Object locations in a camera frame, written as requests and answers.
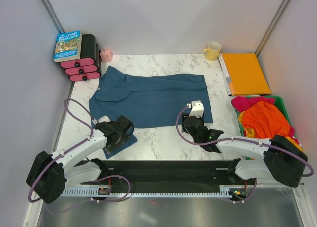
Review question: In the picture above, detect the blue t shirt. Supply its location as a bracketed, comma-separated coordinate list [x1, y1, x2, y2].
[89, 66, 213, 160]

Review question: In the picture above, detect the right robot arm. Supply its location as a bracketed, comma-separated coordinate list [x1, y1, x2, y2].
[181, 113, 308, 188]

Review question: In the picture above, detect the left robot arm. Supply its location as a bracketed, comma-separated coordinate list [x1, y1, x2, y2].
[26, 115, 134, 204]

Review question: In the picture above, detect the magenta t shirt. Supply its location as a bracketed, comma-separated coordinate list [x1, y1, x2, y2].
[231, 95, 299, 145]

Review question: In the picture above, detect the yellow t shirt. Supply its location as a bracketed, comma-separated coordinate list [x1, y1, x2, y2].
[238, 111, 303, 151]

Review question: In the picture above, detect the white board under folder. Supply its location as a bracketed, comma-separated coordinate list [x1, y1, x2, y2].
[218, 53, 232, 96]

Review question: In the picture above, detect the black pink organizer rack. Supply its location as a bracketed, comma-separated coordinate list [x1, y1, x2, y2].
[60, 34, 101, 82]

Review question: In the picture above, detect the orange folder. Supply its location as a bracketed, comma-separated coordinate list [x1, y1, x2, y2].
[222, 53, 272, 96]

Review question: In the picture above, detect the orange t shirt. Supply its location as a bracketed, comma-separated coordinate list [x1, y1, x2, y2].
[239, 101, 290, 139]

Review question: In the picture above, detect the yellow mug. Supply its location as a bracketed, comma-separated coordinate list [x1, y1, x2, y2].
[203, 41, 222, 61]

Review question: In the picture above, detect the small pink box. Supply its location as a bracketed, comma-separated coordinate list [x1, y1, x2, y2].
[100, 48, 113, 62]

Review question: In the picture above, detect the green plastic bin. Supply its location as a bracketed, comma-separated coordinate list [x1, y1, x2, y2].
[235, 95, 306, 161]

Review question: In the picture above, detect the blue treehouse book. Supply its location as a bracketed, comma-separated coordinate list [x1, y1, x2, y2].
[53, 31, 82, 63]

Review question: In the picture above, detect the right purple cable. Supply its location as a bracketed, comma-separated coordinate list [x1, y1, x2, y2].
[175, 104, 314, 204]

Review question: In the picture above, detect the purple cable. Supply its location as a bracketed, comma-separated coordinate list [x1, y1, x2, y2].
[175, 104, 314, 204]
[28, 98, 132, 215]

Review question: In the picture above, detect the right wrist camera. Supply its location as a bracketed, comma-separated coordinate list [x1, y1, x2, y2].
[187, 100, 204, 118]

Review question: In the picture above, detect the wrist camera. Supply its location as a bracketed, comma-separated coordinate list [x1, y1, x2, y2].
[187, 100, 204, 118]
[92, 116, 110, 125]

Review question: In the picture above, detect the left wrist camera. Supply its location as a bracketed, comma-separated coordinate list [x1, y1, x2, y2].
[92, 116, 110, 125]

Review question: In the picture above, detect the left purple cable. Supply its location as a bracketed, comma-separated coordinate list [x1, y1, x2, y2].
[28, 98, 132, 215]

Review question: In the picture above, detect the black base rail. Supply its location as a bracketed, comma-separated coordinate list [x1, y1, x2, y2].
[96, 160, 255, 193]

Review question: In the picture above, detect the white slotted cable duct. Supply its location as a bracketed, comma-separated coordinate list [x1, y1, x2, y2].
[61, 185, 245, 198]

